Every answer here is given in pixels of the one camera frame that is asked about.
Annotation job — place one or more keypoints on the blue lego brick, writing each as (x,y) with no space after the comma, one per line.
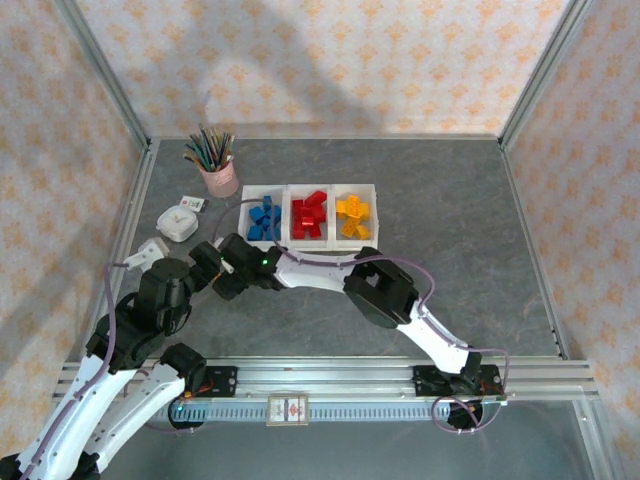
(272,233)
(256,214)
(268,201)
(256,232)
(276,214)
(266,221)

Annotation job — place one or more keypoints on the long red lego brick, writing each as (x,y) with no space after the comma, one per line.
(315,197)

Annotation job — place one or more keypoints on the curved yellow lego brick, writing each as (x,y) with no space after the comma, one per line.
(363,231)

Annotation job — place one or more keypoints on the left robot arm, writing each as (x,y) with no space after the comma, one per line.
(75,415)

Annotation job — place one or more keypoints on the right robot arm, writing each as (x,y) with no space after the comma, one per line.
(310,277)

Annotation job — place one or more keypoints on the white plastic bin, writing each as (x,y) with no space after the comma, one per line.
(296,194)
(250,197)
(367,192)

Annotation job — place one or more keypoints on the small printed card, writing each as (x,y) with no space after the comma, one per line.
(195,203)

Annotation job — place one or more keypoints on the pink pencil cup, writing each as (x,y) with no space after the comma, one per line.
(220,180)

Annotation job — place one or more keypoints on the bundle of colored pencils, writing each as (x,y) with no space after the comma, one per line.
(207,147)

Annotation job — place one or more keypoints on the small framed label card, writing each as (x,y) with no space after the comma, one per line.
(288,411)

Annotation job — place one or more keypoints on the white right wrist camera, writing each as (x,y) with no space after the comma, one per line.
(228,266)

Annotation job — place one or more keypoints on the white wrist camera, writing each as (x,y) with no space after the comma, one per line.
(228,266)
(145,255)

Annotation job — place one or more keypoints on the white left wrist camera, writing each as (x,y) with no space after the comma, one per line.
(145,255)

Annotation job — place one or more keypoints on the aluminium table edge rail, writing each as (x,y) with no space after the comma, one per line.
(131,225)
(533,250)

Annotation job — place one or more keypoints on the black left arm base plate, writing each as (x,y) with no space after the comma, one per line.
(225,382)

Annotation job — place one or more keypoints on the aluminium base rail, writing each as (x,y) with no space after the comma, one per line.
(325,375)

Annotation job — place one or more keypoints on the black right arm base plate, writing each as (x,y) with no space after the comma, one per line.
(425,375)

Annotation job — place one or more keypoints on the tall aluminium frame post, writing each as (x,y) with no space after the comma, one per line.
(546,70)
(103,70)

